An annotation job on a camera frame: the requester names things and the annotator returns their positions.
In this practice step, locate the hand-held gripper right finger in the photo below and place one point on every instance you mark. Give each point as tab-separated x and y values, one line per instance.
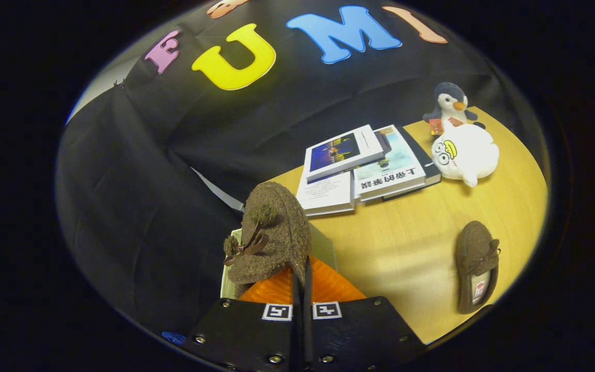
359	336

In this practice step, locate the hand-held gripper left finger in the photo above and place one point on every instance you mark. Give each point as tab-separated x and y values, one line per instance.
251	336

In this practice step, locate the pale green fabric storage box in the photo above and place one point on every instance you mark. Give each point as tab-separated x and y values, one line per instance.
323	245

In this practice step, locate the brown fuzzy moccasin shoe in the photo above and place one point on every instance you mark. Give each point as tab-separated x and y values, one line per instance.
282	227
475	248

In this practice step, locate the white text-covered book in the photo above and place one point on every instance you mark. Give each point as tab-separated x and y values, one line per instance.
326	194

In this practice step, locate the book with sky cover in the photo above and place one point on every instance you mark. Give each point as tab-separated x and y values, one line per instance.
393	173

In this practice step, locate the black book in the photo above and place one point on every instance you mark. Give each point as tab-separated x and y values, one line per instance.
429	168

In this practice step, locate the book with blue night cover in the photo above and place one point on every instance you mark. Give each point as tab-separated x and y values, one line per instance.
344	151

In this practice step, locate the white round plush toy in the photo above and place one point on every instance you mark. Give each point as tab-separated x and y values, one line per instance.
470	155

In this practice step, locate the penguin plush toy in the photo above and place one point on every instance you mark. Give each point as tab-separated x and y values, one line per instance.
451	103

